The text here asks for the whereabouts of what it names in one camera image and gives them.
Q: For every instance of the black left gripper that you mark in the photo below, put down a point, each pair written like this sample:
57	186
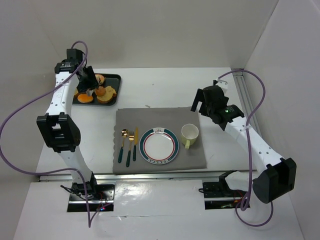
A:
89	81

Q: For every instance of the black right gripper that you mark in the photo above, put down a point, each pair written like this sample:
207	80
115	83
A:
200	97

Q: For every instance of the orange glazed donut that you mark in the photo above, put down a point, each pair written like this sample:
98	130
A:
100	79

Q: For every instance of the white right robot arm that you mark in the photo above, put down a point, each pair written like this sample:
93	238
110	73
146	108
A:
276	174

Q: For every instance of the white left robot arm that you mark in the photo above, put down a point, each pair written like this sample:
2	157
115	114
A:
59	131

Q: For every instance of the sliced bread loaf end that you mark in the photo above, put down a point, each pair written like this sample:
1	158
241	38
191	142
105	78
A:
76	93

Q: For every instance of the bread slice with crust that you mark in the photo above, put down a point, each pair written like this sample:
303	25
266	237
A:
109	95

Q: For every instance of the brown muffin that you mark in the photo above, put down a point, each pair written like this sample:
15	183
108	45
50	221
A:
100	91

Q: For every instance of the orange round bun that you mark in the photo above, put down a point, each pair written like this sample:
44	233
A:
83	98

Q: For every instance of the black food tray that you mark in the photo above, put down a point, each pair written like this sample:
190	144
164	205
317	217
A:
113	80

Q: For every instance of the light green mug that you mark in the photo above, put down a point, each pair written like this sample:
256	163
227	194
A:
189	135

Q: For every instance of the white plate green rim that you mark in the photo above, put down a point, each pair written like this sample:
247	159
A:
159	146

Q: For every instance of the grey placemat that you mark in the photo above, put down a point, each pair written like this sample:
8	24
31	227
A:
173	119

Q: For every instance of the aluminium rail right side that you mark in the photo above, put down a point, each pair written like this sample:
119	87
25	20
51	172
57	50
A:
242	89

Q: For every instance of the aluminium rail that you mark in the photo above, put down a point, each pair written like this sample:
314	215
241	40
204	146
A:
197	175
242	89

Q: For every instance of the gold spoon green handle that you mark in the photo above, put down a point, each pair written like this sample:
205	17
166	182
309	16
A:
124	134

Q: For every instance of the gold knife green handle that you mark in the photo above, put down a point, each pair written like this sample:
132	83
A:
136	138

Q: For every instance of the gold fork green handle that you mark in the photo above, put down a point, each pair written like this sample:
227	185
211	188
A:
131	137

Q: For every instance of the aluminium rail front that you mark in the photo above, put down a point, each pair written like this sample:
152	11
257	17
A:
197	175

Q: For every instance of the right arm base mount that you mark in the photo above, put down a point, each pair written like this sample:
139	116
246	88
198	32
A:
218	195

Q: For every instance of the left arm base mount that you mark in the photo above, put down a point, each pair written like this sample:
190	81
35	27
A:
102	201

